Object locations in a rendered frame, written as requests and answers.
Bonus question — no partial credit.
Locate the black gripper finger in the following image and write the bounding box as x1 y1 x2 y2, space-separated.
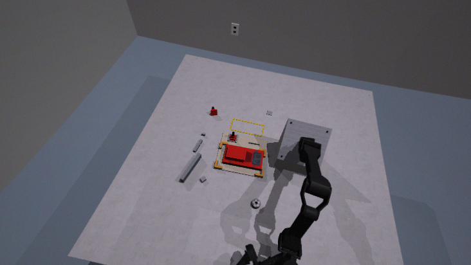
236 250 250 265

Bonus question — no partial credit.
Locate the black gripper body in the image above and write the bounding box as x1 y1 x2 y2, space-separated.
245 244 277 265

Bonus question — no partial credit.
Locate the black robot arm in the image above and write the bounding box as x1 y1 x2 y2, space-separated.
274 137 332 265

